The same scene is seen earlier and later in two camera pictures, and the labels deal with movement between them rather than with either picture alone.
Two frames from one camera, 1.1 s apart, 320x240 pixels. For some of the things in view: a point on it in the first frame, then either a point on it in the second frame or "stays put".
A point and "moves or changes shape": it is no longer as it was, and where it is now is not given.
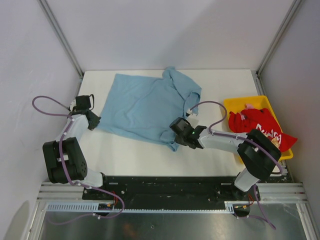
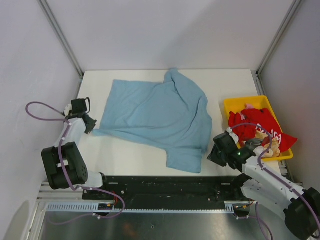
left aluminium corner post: x=57 y=27 stays put
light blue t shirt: x=144 y=107 moves or changes shape
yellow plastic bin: x=237 y=104 stays put
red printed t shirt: x=249 y=119 stays put
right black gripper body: x=180 y=140 → x=218 y=156
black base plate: x=168 y=192 stays put
